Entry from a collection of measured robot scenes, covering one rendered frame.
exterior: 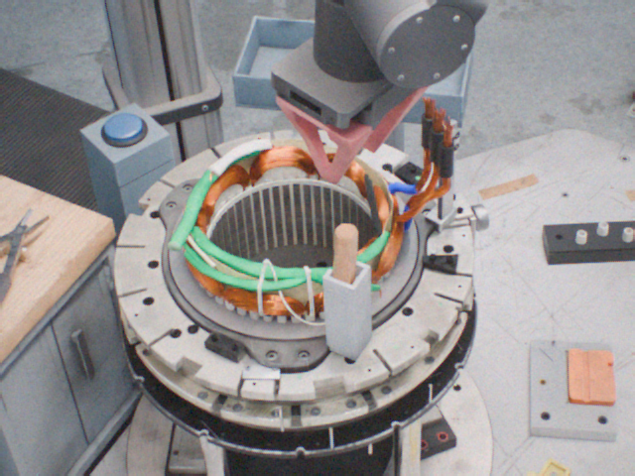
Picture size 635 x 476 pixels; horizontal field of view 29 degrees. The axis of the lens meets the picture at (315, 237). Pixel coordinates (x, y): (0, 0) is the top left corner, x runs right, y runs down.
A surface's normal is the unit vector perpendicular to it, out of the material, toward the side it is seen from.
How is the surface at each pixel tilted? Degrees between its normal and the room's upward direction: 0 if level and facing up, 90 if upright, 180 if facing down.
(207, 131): 90
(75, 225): 0
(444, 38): 93
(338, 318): 90
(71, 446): 90
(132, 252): 0
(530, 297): 0
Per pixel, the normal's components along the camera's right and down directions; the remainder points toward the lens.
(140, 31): 0.36, 0.66
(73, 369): 0.87, 0.32
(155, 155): 0.62, 0.54
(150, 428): -0.04, -0.69
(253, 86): -0.19, 0.72
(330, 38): -0.62, 0.57
